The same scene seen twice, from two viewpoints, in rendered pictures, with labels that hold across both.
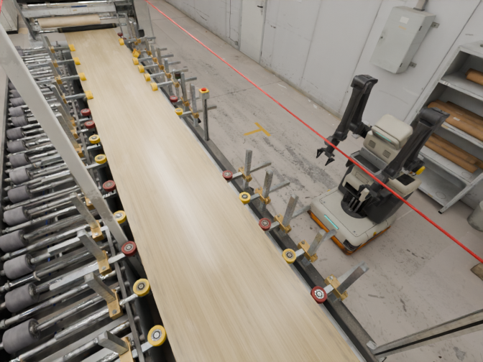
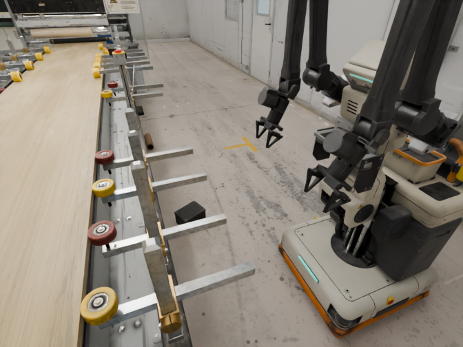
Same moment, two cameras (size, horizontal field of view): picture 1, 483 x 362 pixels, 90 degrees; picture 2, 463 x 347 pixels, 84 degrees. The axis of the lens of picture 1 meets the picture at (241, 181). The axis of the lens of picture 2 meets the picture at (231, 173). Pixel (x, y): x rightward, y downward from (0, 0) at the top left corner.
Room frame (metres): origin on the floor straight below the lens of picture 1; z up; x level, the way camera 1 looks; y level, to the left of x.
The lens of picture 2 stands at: (0.40, -0.71, 1.51)
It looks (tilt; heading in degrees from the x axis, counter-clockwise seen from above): 35 degrees down; 14
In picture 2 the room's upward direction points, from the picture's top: straight up
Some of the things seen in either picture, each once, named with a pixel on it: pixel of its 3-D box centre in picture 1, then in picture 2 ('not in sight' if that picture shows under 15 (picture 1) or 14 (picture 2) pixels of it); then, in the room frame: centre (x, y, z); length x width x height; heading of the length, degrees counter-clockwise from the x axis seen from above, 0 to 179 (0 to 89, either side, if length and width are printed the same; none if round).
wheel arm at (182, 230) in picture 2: (286, 219); (168, 234); (0.97, -0.34, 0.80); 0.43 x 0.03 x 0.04; 125
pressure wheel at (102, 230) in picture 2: (264, 227); (105, 240); (0.86, -0.17, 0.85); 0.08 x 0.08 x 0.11
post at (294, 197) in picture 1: (287, 217); (152, 226); (0.91, -0.32, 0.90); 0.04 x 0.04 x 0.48; 35
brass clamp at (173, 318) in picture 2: (307, 251); (167, 303); (0.72, -0.45, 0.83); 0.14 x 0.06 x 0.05; 35
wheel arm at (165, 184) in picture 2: (266, 192); (157, 186); (1.18, -0.19, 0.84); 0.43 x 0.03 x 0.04; 125
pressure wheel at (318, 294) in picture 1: (316, 296); not in sight; (0.45, -0.46, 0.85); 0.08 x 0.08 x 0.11
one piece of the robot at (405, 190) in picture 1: (374, 184); (384, 204); (1.61, -1.26, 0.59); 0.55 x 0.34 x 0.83; 35
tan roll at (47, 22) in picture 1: (85, 19); (78, 32); (4.19, 2.60, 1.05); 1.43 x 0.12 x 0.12; 125
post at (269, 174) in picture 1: (265, 194); (145, 186); (1.12, -0.18, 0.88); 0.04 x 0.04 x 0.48; 35
